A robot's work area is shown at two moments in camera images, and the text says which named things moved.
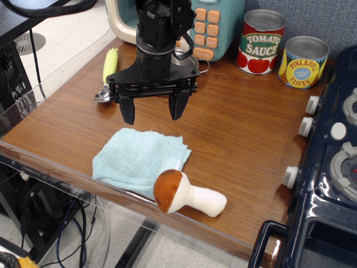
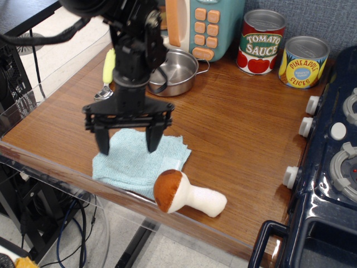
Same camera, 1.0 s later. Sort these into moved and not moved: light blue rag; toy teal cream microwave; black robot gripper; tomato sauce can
Moved: black robot gripper
Not moved: light blue rag; toy teal cream microwave; tomato sauce can
